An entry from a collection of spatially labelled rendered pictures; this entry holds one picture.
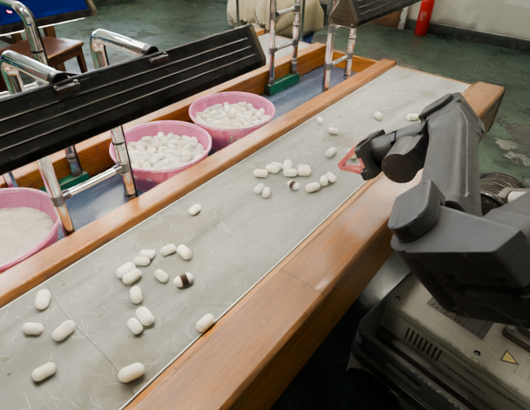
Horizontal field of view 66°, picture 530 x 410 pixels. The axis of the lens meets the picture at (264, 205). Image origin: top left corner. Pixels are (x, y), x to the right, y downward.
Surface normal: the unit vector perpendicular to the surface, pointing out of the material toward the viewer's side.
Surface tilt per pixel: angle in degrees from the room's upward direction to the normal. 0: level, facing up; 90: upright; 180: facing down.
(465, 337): 0
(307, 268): 0
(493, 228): 49
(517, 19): 89
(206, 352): 0
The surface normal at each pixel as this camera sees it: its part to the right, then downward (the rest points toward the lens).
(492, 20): -0.59, 0.45
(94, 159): 0.78, 0.40
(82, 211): 0.02, -0.79
